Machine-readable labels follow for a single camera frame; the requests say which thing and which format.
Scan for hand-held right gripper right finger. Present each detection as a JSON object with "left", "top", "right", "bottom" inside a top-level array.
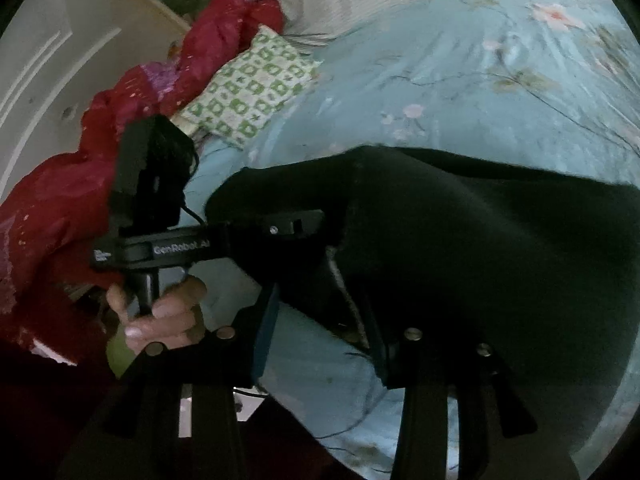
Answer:
[{"left": 357, "top": 292, "right": 581, "bottom": 480}]

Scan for black pants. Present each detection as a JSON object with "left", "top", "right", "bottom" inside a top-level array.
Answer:
[{"left": 205, "top": 145, "right": 640, "bottom": 461}]

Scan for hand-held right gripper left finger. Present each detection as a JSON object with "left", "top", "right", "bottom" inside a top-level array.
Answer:
[{"left": 62, "top": 280, "right": 281, "bottom": 480}]

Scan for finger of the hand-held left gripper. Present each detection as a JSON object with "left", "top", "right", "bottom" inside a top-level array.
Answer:
[{"left": 227, "top": 209, "right": 326, "bottom": 256}]

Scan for person's left hand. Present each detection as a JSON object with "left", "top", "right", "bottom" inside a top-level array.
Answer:
[{"left": 106, "top": 276, "right": 208, "bottom": 361}]

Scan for green patterned pillow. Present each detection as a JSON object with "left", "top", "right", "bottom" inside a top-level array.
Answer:
[{"left": 172, "top": 25, "right": 323, "bottom": 151}]

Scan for red quilted blanket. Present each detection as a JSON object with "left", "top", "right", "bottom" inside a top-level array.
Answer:
[{"left": 0, "top": 0, "right": 285, "bottom": 361}]

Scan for light blue floral bedsheet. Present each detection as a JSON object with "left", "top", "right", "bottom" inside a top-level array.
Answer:
[{"left": 180, "top": 0, "right": 640, "bottom": 480}]

